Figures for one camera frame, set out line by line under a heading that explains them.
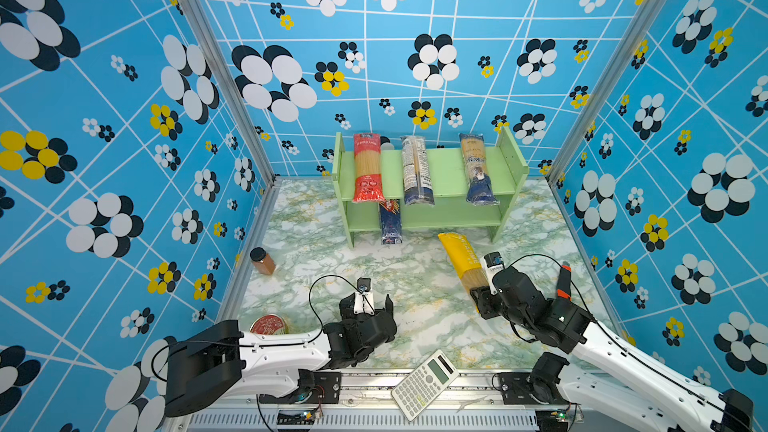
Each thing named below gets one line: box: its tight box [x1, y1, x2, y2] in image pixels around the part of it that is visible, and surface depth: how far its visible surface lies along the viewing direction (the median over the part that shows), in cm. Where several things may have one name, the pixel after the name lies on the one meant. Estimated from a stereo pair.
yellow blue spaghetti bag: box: [459, 133, 500, 206], surface depth 82 cm
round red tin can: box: [250, 314, 285, 335], surface depth 82 cm
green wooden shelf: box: [332, 126, 529, 247], surface depth 87 cm
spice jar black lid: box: [250, 247, 267, 262], surface depth 90 cm
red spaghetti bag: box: [352, 133, 385, 203], surface depth 83 cm
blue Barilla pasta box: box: [380, 199, 403, 244], surface depth 87 cm
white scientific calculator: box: [391, 349, 460, 422], surface depth 75 cm
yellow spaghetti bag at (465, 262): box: [438, 232, 489, 313], surface depth 83 cm
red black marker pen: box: [556, 261, 572, 301], surface depth 93 cm
